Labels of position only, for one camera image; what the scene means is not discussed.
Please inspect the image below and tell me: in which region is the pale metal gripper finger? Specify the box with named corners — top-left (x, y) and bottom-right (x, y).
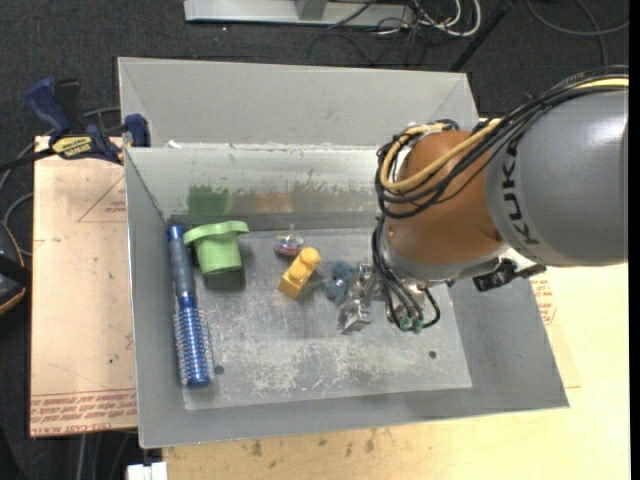
top-left (349, 263), bottom-right (375, 302)
top-left (338, 300), bottom-right (375, 337)

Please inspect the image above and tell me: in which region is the black cylinder on white bracket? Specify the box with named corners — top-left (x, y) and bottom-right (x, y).
top-left (471, 247), bottom-right (547, 293)

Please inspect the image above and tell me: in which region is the grey metal bin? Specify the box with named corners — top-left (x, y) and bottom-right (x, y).
top-left (117, 56), bottom-right (570, 450)

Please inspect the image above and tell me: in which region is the grey-blue small toy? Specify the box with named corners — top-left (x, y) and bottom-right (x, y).
top-left (326, 261), bottom-right (357, 305)

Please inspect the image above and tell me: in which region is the yellow toy brick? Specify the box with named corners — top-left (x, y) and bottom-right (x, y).
top-left (277, 246), bottom-right (322, 300)

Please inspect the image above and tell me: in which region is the green plastic flanged cup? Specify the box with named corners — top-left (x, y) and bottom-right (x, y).
top-left (182, 220), bottom-right (250, 289)

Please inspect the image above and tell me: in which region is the blue hairbrush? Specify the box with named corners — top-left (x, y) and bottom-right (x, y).
top-left (166, 223), bottom-right (218, 389)

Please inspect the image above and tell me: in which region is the multicoloured spinning top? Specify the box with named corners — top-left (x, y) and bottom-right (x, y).
top-left (273, 224), bottom-right (306, 259)

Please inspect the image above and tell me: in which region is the brown cardboard board red print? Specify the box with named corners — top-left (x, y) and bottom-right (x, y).
top-left (29, 135), bottom-right (139, 439)

